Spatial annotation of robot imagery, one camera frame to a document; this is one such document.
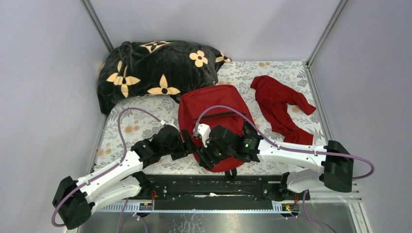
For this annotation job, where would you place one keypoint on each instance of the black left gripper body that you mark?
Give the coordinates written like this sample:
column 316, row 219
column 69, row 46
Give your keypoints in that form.
column 187, row 144

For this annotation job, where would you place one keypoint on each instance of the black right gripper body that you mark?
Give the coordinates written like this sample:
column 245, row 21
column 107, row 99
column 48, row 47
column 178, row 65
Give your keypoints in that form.
column 214, row 153

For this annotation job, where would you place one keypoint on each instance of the red student backpack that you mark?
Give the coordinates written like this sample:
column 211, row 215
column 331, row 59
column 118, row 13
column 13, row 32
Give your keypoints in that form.
column 215, row 105

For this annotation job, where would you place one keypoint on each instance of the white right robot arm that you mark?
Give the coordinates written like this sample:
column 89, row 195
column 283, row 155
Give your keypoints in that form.
column 320, row 168

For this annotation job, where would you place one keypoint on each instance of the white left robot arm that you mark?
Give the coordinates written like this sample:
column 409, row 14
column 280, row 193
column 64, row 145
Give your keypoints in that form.
column 76, row 200

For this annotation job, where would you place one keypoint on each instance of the floral table mat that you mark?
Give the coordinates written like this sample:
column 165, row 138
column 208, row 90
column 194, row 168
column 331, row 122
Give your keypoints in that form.
column 135, row 119

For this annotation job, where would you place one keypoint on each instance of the red cloth garment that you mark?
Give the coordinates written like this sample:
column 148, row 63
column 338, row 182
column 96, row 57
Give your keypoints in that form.
column 273, row 98

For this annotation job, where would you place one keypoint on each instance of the black floral blanket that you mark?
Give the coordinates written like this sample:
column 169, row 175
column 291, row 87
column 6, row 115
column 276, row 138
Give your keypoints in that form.
column 173, row 68

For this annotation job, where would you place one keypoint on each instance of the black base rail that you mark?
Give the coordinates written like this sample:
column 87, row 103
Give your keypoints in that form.
column 213, row 192

